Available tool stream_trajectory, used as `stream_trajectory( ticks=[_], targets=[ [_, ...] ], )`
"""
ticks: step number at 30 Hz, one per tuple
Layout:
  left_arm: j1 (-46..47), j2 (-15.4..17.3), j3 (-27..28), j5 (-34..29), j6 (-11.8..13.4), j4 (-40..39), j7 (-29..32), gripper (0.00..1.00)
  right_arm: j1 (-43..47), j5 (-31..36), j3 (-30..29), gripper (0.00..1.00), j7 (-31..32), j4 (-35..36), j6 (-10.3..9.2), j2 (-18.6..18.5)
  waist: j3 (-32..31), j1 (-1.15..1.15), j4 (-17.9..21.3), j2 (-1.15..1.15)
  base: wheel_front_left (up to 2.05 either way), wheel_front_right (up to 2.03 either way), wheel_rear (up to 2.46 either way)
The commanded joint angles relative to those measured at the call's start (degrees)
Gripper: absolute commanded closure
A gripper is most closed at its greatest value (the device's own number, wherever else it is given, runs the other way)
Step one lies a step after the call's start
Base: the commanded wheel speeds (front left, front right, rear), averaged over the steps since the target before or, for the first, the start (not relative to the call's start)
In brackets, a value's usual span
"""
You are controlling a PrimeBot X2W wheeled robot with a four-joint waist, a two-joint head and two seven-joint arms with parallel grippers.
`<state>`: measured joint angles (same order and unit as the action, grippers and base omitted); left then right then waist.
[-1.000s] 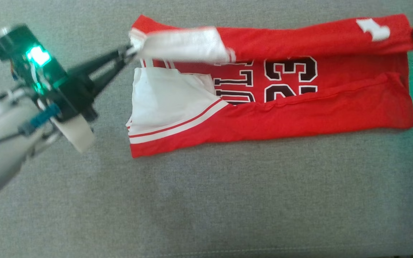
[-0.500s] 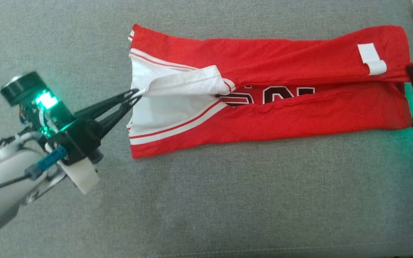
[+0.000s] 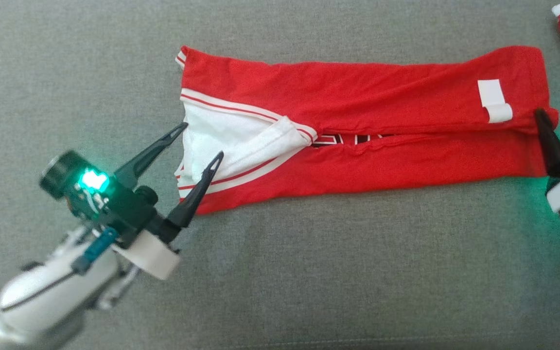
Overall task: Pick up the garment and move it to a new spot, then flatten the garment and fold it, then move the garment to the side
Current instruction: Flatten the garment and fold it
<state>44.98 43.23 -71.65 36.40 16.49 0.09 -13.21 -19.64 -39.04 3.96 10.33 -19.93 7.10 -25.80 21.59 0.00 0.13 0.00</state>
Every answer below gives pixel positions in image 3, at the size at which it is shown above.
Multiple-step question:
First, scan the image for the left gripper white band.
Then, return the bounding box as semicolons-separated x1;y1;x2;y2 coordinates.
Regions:
114;122;225;281

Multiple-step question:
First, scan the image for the red white striped garment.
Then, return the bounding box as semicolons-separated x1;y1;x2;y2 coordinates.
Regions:
175;45;560;215

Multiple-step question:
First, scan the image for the grey sofa seat cushion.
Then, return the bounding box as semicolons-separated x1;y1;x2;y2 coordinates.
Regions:
0;0;560;350

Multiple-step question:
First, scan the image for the black cable blue plug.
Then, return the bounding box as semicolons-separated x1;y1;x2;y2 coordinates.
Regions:
0;226;119;312

